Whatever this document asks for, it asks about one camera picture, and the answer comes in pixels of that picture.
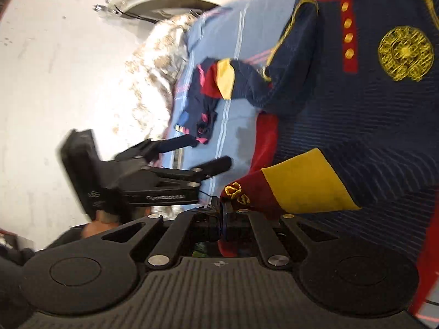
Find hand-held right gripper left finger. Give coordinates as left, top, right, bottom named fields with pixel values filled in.
left=99, top=205, right=225, bottom=270

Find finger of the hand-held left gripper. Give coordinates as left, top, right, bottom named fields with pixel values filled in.
left=143, top=155, right=234, bottom=186
left=115, top=133, right=200, bottom=165

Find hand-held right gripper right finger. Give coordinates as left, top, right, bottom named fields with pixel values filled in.
left=222, top=207, right=341, bottom=268

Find small navy pink-trimmed pants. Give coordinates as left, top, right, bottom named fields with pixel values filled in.
left=175, top=62, right=220, bottom=146

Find navy red knitted sweater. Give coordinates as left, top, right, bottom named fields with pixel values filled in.
left=199, top=0, right=439, bottom=326

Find person's left hand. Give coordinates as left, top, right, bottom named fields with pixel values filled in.
left=81, top=212, right=121, bottom=238

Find beige floral cloth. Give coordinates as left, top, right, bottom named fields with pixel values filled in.
left=112, top=12, right=193, bottom=144

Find light blue striped blanket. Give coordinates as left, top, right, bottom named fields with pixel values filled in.
left=161, top=0, right=300, bottom=220

